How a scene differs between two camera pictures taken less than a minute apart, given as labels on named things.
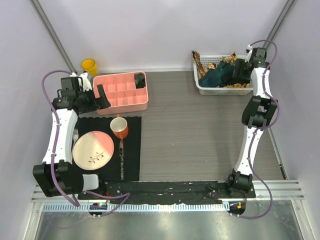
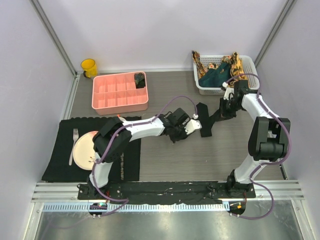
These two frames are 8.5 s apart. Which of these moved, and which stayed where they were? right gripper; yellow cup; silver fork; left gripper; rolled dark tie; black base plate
Moved: right gripper; left gripper
Stayed: yellow cup; black base plate; rolled dark tie; silver fork
